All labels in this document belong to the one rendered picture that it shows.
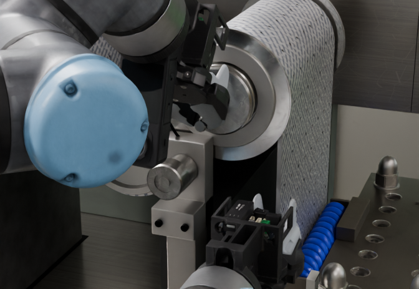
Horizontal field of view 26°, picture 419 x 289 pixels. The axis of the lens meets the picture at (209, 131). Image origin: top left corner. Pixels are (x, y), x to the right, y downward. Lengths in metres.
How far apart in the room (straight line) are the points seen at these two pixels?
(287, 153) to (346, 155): 2.19
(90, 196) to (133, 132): 0.97
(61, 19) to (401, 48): 0.68
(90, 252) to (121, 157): 0.87
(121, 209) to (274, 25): 0.56
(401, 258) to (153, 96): 0.45
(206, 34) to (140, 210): 0.68
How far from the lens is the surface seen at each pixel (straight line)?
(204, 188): 0.98
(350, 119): 3.15
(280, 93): 0.95
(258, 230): 0.88
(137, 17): 0.71
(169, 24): 0.74
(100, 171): 0.54
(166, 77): 0.79
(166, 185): 0.94
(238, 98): 0.94
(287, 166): 1.01
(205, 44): 0.82
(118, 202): 1.49
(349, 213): 1.18
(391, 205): 1.26
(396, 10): 1.24
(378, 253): 1.13
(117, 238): 1.44
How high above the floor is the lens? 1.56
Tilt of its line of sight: 21 degrees down
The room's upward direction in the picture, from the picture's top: straight up
